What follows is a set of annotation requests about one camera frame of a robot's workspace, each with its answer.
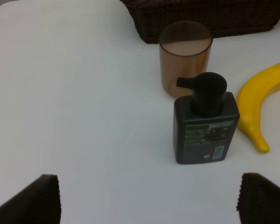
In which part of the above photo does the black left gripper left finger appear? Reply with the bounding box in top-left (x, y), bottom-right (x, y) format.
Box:
top-left (0, 174), bottom-right (62, 224)

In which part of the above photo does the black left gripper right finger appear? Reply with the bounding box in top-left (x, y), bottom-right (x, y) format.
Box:
top-left (237, 173), bottom-right (280, 224)

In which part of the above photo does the dark green pump bottle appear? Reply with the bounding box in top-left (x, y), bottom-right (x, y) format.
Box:
top-left (173, 72), bottom-right (240, 165)

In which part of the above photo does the yellow banana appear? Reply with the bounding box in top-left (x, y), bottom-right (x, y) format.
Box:
top-left (236, 63), bottom-right (280, 153)

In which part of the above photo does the brown translucent plastic cup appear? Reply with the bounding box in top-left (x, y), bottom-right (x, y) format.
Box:
top-left (159, 21), bottom-right (213, 98)

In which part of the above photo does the dark brown wicker basket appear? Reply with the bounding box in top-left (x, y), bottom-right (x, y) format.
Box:
top-left (123, 0), bottom-right (280, 44)

